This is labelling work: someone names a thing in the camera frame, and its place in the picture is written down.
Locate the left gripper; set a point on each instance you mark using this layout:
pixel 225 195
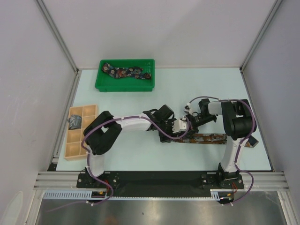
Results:
pixel 169 122

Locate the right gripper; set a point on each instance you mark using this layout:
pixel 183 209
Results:
pixel 194 127

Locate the orange grey patterned tie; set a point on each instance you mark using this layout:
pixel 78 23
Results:
pixel 198 139

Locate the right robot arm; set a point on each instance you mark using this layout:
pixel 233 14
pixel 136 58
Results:
pixel 239 124

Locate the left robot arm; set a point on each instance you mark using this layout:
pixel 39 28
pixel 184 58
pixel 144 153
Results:
pixel 101 134

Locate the dark floral tie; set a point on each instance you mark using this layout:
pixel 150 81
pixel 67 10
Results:
pixel 124 72

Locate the green plastic bin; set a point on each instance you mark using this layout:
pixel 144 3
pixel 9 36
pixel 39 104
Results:
pixel 105 83

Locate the rolled grey tie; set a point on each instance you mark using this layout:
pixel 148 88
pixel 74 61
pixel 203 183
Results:
pixel 74 122

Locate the wooden compartment box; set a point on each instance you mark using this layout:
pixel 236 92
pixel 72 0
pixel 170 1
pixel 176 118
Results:
pixel 73 149

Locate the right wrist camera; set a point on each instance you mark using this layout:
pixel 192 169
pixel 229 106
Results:
pixel 188 108

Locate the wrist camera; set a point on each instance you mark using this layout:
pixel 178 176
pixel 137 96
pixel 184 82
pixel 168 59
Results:
pixel 180 125
pixel 188 108

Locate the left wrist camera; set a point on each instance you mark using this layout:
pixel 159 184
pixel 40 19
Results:
pixel 180 125

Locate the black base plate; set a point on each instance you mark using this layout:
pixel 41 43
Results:
pixel 150 181

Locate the white cable duct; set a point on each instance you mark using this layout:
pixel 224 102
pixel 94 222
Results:
pixel 97 195

